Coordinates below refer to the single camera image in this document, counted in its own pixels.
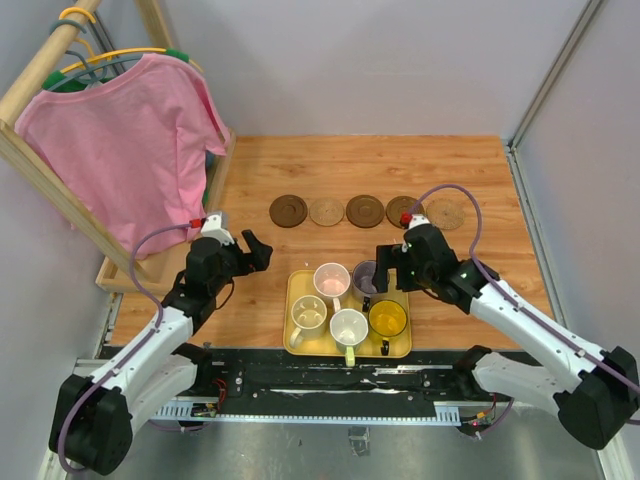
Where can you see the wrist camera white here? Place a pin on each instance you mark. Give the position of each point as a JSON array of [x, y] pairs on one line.
[[415, 220], [214, 225]]

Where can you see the grey hanger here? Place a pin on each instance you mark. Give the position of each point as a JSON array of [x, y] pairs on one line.
[[112, 72]]

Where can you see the aluminium frame post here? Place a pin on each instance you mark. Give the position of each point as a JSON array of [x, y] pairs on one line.
[[577, 34]]

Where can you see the woven rattan coaster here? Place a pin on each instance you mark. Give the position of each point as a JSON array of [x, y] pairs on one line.
[[326, 212], [445, 214]]

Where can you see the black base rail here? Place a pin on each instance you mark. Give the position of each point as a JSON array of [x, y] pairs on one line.
[[263, 384]]

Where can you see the white cup green handle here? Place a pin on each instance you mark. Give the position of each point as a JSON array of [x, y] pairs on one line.
[[349, 328]]

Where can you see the pink cup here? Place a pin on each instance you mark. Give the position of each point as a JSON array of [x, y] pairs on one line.
[[332, 282]]

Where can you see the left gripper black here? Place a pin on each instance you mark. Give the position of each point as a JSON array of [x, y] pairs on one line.
[[256, 260]]

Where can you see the yellow hanger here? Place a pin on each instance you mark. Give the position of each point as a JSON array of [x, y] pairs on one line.
[[154, 20]]

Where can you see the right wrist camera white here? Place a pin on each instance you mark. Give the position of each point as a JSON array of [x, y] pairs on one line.
[[415, 220]]

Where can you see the green garment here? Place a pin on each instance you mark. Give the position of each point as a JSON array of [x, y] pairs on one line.
[[61, 81]]

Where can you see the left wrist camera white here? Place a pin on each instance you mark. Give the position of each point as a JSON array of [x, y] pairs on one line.
[[214, 225]]

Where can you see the pink t-shirt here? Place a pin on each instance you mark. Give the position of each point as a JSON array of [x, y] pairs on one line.
[[133, 149]]

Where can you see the large brown wooden coaster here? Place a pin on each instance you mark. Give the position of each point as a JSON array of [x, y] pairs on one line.
[[288, 211]]

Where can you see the yellow plastic tray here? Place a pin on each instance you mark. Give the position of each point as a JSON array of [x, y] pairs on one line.
[[300, 283]]

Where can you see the cream cup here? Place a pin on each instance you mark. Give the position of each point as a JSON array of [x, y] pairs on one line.
[[309, 316]]

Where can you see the yellow translucent cup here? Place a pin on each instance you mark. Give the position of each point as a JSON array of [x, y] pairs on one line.
[[387, 320]]

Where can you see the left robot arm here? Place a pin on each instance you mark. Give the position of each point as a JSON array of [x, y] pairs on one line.
[[97, 416]]

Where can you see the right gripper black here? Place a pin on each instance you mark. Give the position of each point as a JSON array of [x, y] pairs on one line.
[[387, 257]]

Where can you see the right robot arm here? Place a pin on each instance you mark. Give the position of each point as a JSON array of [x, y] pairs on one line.
[[592, 391]]

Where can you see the purple translucent cup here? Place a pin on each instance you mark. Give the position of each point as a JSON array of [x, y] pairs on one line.
[[364, 290]]

